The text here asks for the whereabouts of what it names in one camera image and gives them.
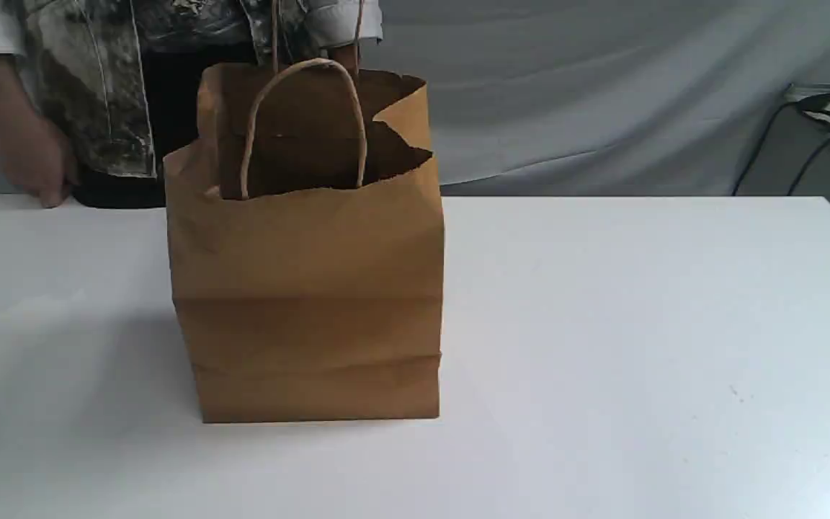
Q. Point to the brown paper bag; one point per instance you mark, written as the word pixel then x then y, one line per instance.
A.
pixel 307 241

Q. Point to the person's right forearm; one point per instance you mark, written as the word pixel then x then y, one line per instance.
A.
pixel 20 125

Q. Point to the person's right hand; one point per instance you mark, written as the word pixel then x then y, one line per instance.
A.
pixel 38 159

